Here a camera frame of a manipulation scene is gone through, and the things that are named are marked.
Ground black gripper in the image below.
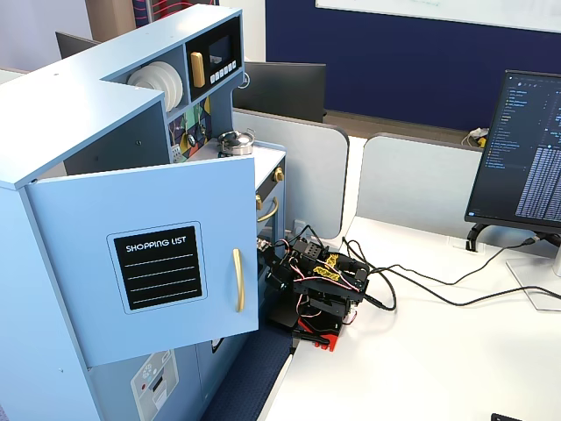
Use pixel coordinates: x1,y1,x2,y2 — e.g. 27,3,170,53
261,252,303,294

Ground blue shopping list cabinet door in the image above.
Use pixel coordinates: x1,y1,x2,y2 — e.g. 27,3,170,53
24,156,260,368

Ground blue utensil print door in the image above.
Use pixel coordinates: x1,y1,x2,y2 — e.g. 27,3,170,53
195,332,259,411

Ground blue ice dispenser door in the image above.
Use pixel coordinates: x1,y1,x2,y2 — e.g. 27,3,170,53
87,341,205,421

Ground black toy microwave door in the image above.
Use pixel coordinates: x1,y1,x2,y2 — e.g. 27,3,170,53
186,16,243,104

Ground wooden cabinet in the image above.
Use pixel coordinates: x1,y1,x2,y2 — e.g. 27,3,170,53
85,0,138,44

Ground red table clamp base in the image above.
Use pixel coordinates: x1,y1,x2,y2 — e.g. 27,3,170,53
291,318,341,353

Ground grey rounded desk divider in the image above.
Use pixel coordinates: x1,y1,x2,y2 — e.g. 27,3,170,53
355,132,486,232
231,107,351,240

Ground navy fabric panel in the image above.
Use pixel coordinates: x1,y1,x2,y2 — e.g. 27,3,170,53
203,327,295,421

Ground silver toy pot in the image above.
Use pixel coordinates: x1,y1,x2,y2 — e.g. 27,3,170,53
217,128,257,156

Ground black monitor seen from behind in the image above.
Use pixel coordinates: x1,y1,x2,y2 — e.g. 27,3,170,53
231,61,328,124

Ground white toy plate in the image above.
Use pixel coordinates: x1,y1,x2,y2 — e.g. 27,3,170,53
127,65,170,100
144,61,179,110
153,60,184,111

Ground silver monitor stand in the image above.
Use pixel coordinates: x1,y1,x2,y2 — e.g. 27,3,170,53
506,243,561,312

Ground light blue toy kitchen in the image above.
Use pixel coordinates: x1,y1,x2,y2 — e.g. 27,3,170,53
0,4,288,421

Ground computer monitor showing code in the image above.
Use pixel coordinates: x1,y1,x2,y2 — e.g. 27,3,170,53
464,68,561,232

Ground black device at desk edge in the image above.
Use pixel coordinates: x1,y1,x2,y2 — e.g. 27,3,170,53
490,412,561,421

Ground dark poster with red lines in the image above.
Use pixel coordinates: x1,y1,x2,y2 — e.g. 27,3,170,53
131,0,220,28

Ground whiteboard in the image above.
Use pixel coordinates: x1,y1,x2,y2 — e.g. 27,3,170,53
315,0,561,34

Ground dark monitor behind kitchen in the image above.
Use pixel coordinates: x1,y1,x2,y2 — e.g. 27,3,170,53
55,31,103,61

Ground long gold cabinet door handle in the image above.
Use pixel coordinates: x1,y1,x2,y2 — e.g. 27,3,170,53
231,247,246,314

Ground gold oven handle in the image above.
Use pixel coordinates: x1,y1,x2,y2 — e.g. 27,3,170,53
257,196,281,224

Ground gold microwave handle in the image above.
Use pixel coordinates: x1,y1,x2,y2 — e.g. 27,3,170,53
189,51,206,89

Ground yellow and white cable clutter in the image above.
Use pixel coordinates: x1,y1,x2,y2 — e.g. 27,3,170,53
459,126,490,149

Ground black cable with usb plug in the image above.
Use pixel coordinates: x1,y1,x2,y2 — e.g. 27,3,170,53
341,235,549,289

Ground long black power cable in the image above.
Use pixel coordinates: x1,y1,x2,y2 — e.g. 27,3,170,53
350,252,561,313

